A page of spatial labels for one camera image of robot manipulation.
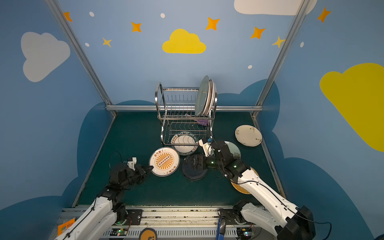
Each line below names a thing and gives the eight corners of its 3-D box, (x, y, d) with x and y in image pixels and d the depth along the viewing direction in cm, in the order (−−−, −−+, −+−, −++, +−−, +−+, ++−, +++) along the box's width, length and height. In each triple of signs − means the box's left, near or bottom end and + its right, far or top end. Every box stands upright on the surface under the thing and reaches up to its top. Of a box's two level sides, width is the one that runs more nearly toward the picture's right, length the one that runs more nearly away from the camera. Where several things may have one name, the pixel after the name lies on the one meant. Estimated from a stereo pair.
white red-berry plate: (238, 146, 106) (238, 144, 103) (233, 126, 117) (234, 124, 115) (264, 146, 106) (265, 144, 104) (257, 127, 118) (258, 124, 115)
